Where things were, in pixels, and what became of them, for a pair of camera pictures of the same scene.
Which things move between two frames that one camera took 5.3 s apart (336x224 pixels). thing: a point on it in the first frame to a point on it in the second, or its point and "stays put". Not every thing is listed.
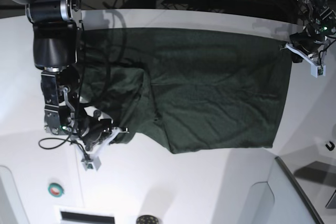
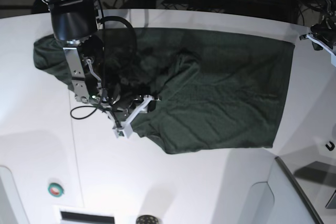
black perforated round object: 147,219 stays put
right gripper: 305,41 to 320,30
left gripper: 91,128 to 122,103
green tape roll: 55,190 stays put
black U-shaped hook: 332,148 stays put
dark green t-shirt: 198,89 stays put
